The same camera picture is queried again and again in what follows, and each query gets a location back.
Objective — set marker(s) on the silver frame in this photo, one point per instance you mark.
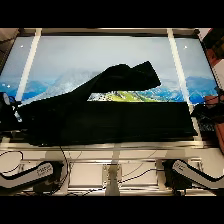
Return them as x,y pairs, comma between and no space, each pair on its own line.
113,146

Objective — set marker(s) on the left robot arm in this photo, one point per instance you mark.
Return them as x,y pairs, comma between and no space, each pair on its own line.
26,175

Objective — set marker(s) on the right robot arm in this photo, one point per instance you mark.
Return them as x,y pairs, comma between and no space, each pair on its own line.
196,175

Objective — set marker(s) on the dark jeans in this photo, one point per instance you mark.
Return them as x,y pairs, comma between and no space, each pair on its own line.
110,121

